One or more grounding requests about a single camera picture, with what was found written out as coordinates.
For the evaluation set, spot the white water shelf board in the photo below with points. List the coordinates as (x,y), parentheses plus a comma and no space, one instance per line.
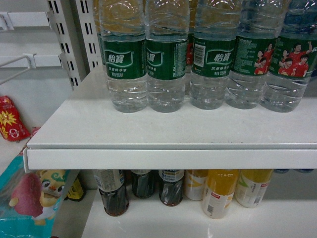
(87,132)

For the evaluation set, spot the water bottle shelf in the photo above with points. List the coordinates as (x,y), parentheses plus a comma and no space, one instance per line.
(215,32)
(167,27)

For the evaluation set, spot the rightmost team water bottle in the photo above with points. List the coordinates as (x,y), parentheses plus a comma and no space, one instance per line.
(294,58)

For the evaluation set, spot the team label water bottle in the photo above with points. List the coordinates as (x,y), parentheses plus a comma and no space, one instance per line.
(260,24)

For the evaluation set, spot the dark tea bottle middle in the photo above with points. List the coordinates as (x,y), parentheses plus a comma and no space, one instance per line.
(143,183)

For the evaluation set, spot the yellow white bottle rear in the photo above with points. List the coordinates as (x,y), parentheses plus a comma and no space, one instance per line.
(194,183)

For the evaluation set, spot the dark tea bottle blue label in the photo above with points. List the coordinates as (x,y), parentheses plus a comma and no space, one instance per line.
(171,186)

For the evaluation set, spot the dark tea bottle front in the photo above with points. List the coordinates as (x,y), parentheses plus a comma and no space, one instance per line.
(112,188)

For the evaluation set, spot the orange drink bottle front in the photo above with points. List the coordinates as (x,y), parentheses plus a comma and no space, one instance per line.
(218,193)

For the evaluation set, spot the white slotted upright left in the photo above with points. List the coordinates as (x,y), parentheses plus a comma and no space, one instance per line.
(62,22)

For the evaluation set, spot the red sauce pouch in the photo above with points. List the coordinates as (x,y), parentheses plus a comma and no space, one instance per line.
(11,127)

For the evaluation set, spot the teal sweet potato noodle bag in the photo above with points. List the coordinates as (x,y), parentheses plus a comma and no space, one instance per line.
(29,202)

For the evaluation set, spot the white slotted upright post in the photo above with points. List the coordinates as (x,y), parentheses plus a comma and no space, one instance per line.
(89,35)

